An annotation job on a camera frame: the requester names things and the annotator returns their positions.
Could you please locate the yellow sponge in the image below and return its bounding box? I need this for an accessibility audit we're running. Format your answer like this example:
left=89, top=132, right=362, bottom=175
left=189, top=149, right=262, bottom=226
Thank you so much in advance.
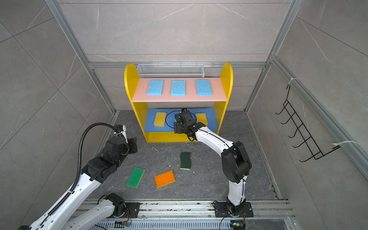
left=195, top=113, right=208, bottom=126
left=153, top=112, right=166, bottom=127

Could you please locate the blue sponge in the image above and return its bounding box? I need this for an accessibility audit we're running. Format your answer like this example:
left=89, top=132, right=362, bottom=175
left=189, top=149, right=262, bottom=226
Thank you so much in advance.
left=147, top=80, right=164, bottom=96
left=171, top=80, right=186, bottom=96

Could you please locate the dark green sponge curved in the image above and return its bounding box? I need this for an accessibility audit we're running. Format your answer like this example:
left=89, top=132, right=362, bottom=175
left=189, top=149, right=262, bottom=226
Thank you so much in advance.
left=174, top=114, right=181, bottom=123

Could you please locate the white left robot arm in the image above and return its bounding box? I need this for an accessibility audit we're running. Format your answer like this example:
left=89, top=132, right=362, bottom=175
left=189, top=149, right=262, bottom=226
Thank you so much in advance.
left=20, top=136, right=138, bottom=230

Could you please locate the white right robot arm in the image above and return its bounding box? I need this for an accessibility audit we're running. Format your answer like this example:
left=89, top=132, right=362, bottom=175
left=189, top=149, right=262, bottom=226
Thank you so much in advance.
left=172, top=108, right=252, bottom=216

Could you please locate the yellow shelf unit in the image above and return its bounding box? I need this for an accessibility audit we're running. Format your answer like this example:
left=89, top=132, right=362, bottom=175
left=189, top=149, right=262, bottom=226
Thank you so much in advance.
left=124, top=63, right=233, bottom=143

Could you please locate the orange sponge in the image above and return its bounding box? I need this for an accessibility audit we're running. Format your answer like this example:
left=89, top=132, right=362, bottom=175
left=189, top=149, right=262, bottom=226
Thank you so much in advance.
left=154, top=170, right=176, bottom=188

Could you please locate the black corrugated cable conduit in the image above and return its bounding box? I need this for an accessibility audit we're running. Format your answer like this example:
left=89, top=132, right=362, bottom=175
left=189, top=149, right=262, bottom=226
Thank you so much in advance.
left=47, top=122, right=123, bottom=216

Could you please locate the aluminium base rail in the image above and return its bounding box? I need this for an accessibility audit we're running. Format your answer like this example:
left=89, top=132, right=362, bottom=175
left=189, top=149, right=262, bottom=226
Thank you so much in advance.
left=71, top=200, right=294, bottom=230

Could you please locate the black wire hook rack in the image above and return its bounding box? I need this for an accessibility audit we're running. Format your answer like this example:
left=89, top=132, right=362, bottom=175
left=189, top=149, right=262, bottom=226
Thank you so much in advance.
left=275, top=85, right=341, bottom=163

